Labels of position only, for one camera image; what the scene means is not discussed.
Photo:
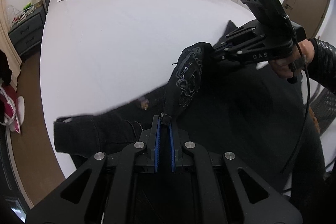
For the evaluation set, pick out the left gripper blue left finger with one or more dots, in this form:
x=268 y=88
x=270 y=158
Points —
x=151 y=138

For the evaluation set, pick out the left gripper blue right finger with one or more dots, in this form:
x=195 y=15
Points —
x=178 y=138

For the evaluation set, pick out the black jeans pants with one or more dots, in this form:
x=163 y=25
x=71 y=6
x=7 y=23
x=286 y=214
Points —
x=251 y=112

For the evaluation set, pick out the right hand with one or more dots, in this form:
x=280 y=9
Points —
x=281 y=67

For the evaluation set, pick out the black leather jacket sleeve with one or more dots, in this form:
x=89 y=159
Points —
x=322 y=68

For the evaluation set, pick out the black mesh chair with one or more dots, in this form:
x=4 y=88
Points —
x=323 y=107

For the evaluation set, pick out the red white bag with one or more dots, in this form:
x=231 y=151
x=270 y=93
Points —
x=12 y=109

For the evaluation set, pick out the dark grey nightstand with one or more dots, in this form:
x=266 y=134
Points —
x=28 y=34

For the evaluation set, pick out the beige curtain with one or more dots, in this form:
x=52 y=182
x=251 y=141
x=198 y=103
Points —
x=8 y=48

